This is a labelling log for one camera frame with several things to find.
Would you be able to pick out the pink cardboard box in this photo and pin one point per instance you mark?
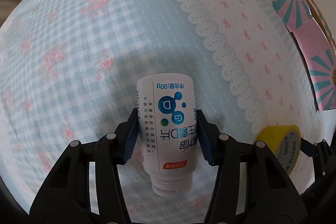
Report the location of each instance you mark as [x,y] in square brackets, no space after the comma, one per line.
[305,22]

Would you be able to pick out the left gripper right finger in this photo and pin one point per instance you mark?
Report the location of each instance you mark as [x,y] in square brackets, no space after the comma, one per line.
[251,185]

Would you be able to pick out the blue checkered bed sheet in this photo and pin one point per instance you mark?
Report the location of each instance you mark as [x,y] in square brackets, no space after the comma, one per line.
[69,70]

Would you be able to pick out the yellow tape roll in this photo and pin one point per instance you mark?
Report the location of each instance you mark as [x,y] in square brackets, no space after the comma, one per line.
[285,143]

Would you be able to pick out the white supplement bottle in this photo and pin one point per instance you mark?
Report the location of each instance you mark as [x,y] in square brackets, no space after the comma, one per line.
[168,132]

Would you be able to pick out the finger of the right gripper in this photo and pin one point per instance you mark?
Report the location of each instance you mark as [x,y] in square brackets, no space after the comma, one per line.
[324,167]

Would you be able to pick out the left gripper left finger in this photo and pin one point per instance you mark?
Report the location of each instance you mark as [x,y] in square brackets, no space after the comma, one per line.
[84,186]

